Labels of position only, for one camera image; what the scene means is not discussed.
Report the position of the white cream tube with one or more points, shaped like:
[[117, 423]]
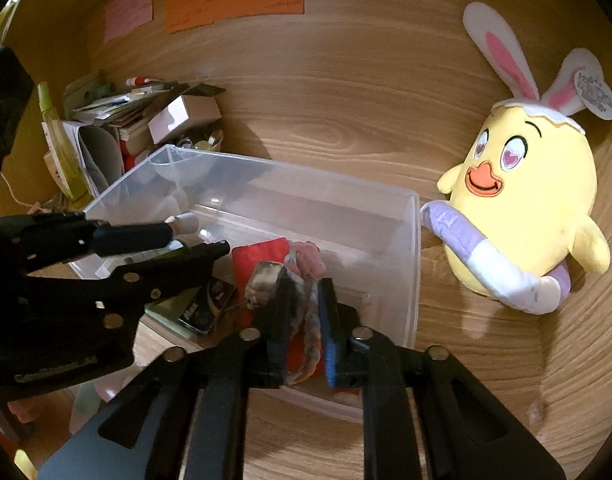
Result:
[[185, 222]]

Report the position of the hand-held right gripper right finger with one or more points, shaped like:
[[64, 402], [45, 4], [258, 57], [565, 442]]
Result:
[[328, 330]]

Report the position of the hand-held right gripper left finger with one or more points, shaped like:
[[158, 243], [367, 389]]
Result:
[[286, 320]]

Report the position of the person's left hand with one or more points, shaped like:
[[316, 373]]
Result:
[[22, 412]]

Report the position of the orange paper note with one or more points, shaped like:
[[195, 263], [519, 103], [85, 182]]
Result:
[[236, 2]]

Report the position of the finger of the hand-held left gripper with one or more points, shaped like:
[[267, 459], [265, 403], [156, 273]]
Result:
[[126, 237], [186, 260]]

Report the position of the small white cardboard box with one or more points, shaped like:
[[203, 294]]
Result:
[[183, 115]]

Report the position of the dark blue packet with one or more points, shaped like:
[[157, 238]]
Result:
[[208, 307]]

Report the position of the cream mahjong tile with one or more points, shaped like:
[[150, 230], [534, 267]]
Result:
[[263, 277]]

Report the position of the red box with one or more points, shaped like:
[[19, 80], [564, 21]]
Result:
[[131, 158]]

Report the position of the red and white pen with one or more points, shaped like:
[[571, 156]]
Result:
[[143, 81]]

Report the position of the small glass jar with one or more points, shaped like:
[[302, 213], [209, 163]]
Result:
[[206, 141]]

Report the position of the stack of books and papers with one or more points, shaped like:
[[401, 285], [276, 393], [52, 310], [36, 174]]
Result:
[[116, 105]]

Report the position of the pink paper note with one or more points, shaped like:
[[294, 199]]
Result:
[[128, 10]]

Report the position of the yellow-green spray bottle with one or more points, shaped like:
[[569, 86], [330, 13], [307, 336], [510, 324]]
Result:
[[61, 155]]

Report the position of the clear plastic storage box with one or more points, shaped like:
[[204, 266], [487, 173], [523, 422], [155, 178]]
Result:
[[336, 210]]

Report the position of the yellow chick plush toy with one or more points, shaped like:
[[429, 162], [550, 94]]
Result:
[[526, 200]]

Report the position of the white paper hang tag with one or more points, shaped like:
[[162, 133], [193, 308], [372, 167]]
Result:
[[593, 92]]

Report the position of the white folded paper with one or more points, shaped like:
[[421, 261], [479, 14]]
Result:
[[98, 155]]

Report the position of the white pouch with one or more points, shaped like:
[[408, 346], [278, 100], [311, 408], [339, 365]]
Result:
[[50, 135]]

